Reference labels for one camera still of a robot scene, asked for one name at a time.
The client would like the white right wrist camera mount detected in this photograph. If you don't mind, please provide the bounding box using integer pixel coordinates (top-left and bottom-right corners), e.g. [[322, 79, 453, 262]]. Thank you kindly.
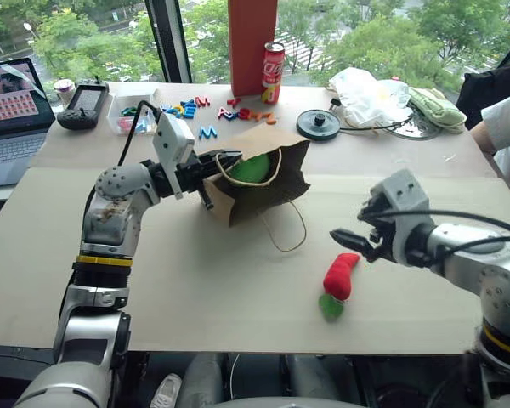
[[367, 168, 435, 265]]

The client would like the red chili plush toy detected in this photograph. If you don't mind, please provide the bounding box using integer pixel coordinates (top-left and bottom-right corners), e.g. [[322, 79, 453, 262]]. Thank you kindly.
[[317, 252, 362, 323]]

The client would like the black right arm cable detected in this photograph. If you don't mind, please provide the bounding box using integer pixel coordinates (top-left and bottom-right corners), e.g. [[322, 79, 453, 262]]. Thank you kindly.
[[363, 208, 510, 257]]

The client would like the black thin cable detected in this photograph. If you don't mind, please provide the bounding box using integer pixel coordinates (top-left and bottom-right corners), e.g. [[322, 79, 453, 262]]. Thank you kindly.
[[338, 120, 403, 138]]

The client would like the tall orange box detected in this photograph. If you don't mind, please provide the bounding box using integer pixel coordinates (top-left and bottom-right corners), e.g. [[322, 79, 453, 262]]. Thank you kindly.
[[228, 0, 279, 99]]

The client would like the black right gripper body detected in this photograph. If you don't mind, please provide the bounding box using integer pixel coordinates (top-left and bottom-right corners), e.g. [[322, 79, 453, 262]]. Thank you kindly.
[[356, 193, 399, 263]]

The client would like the black window frame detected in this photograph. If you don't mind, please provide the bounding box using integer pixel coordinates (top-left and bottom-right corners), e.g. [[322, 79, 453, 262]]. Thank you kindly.
[[144, 0, 194, 84]]

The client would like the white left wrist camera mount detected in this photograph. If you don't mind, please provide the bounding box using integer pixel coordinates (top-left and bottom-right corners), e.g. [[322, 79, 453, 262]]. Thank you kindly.
[[152, 110, 196, 201]]

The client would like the red cola can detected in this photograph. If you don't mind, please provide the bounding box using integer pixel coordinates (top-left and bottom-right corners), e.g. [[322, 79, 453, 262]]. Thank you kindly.
[[261, 41, 286, 105]]

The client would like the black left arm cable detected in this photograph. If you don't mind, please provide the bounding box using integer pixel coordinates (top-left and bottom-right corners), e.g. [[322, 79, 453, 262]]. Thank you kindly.
[[117, 100, 162, 167]]

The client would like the brown paper bag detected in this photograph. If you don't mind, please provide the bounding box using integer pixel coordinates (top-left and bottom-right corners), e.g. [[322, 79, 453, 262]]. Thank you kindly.
[[202, 122, 313, 253]]

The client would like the black bag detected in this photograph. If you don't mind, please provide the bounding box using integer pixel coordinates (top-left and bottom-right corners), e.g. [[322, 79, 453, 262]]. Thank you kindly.
[[455, 63, 510, 131]]

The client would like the black handheld controller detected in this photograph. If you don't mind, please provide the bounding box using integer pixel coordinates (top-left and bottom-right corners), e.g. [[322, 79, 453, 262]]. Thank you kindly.
[[56, 78, 111, 131]]

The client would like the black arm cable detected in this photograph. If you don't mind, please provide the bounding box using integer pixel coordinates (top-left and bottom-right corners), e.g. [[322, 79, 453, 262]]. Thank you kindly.
[[117, 100, 162, 167], [363, 208, 510, 257]]

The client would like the white plastic bag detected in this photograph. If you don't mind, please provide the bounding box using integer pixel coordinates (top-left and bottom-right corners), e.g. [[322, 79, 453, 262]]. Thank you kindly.
[[328, 66, 414, 129]]

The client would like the person in white shirt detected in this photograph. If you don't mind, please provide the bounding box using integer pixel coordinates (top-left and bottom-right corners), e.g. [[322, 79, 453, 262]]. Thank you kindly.
[[469, 88, 510, 184]]

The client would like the black round disc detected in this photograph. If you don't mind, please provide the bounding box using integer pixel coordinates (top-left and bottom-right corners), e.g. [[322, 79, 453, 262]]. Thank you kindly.
[[296, 108, 343, 142]]

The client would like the green quilted cloth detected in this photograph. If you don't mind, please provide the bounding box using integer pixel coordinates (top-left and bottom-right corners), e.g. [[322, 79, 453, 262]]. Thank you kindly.
[[407, 86, 468, 134]]

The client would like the round glass lid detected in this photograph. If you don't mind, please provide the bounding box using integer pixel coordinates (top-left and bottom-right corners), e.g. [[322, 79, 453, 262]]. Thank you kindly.
[[383, 108, 445, 142]]

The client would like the clear plastic box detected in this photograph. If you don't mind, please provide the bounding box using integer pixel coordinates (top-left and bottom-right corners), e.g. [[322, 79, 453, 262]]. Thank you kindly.
[[106, 93, 159, 137]]

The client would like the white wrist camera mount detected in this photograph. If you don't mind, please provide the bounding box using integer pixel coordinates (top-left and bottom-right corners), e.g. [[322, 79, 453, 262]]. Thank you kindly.
[[367, 168, 435, 265], [152, 110, 196, 201]]

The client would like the small lidded cup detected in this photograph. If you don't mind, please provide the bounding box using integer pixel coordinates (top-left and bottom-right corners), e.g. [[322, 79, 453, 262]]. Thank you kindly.
[[54, 77, 77, 106]]

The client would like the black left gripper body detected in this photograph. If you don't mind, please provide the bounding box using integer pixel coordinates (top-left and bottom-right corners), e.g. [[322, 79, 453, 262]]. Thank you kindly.
[[176, 150, 219, 211]]

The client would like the blue letter E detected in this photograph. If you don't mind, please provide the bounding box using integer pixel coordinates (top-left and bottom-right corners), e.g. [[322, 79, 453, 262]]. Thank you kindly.
[[180, 98, 200, 120]]

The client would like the white shoe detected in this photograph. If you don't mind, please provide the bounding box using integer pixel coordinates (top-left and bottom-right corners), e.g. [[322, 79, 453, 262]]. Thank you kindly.
[[149, 372, 184, 408]]

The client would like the grey laptop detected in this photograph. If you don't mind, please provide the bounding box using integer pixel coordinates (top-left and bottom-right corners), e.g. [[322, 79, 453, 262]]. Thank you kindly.
[[0, 57, 57, 190]]

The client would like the green plush toy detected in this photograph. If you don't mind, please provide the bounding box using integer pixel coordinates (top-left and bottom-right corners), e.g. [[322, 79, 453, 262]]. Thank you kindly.
[[228, 154, 273, 185]]

